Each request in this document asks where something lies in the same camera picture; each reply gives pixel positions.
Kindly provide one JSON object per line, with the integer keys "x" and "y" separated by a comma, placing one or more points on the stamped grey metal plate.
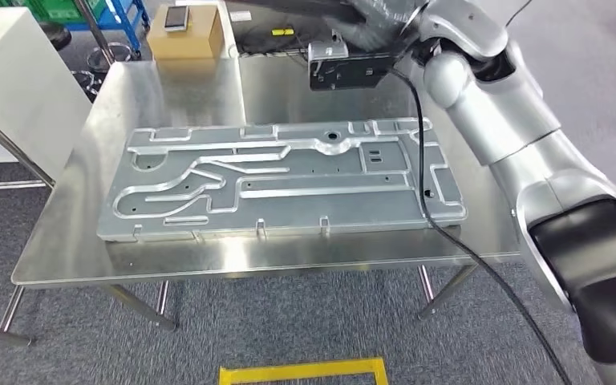
{"x": 286, "y": 207}

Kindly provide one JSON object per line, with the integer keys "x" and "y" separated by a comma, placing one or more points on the smartphone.
{"x": 176, "y": 17}

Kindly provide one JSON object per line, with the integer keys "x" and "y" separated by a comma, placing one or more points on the chrome stanchion post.
{"x": 95, "y": 32}

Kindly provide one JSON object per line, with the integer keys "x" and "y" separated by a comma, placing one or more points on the blue metal cart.
{"x": 122, "y": 16}

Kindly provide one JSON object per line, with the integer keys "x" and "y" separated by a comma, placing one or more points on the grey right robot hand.
{"x": 377, "y": 26}

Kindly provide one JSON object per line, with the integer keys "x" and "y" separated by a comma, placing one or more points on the stainless steel workbench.
{"x": 286, "y": 255}

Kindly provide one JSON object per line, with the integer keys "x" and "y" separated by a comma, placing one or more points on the green plastic crate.
{"x": 47, "y": 8}

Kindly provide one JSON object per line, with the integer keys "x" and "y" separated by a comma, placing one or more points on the long black plastic part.
{"x": 297, "y": 6}

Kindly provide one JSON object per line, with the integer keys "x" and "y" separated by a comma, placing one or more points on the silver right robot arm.
{"x": 510, "y": 122}

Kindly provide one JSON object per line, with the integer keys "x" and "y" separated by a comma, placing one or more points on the brown cardboard box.
{"x": 191, "y": 45}

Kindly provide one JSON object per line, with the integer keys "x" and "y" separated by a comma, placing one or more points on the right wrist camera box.
{"x": 345, "y": 69}

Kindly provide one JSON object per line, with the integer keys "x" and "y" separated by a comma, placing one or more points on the small steel table frame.
{"x": 10, "y": 143}

